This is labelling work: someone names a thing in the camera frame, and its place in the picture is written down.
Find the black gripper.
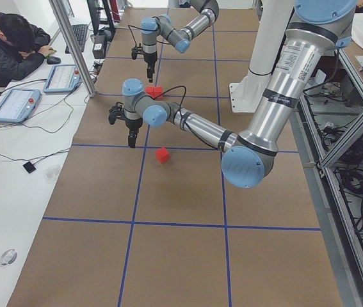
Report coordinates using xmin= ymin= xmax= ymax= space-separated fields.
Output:
xmin=143 ymin=52 xmax=157 ymax=83
xmin=125 ymin=118 xmax=142 ymax=148

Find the red block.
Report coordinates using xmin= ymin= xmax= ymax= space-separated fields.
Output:
xmin=145 ymin=86 xmax=156 ymax=97
xmin=155 ymin=147 xmax=171 ymax=164
xmin=152 ymin=86 xmax=163 ymax=100

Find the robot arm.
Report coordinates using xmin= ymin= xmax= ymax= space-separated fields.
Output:
xmin=132 ymin=0 xmax=219 ymax=83
xmin=122 ymin=1 xmax=357 ymax=188

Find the black box with label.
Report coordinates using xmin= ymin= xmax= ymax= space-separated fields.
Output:
xmin=92 ymin=35 xmax=106 ymax=59

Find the black keyboard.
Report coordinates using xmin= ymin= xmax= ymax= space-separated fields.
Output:
xmin=70 ymin=24 xmax=88 ymax=52

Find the far teach pendant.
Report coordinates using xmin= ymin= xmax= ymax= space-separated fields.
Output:
xmin=43 ymin=64 xmax=81 ymax=94

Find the teach pendant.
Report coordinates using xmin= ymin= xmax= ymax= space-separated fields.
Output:
xmin=0 ymin=89 xmax=42 ymax=123
xmin=43 ymin=64 xmax=81 ymax=94

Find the black computer mouse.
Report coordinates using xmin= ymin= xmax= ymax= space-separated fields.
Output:
xmin=46 ymin=56 xmax=61 ymax=65

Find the small black square device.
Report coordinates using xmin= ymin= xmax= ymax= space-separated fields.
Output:
xmin=22 ymin=161 xmax=36 ymax=174

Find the near teach pendant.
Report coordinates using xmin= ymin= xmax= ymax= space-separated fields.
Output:
xmin=0 ymin=89 xmax=42 ymax=123

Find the seated person dark jacket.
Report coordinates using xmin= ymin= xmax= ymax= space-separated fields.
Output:
xmin=0 ymin=12 xmax=55 ymax=88

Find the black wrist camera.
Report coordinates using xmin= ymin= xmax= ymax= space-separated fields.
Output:
xmin=131 ymin=45 xmax=144 ymax=60
xmin=108 ymin=102 xmax=126 ymax=125

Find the black camera cable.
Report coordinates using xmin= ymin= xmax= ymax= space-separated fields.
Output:
xmin=127 ymin=24 xmax=144 ymax=49
xmin=161 ymin=84 xmax=188 ymax=132

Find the aluminium frame post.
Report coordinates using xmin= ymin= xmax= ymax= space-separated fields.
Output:
xmin=49 ymin=0 xmax=96 ymax=98

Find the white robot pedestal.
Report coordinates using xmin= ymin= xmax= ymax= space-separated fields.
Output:
xmin=229 ymin=0 xmax=294 ymax=113

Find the aluminium frame rack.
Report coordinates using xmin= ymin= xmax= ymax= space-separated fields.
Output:
xmin=291 ymin=44 xmax=363 ymax=306

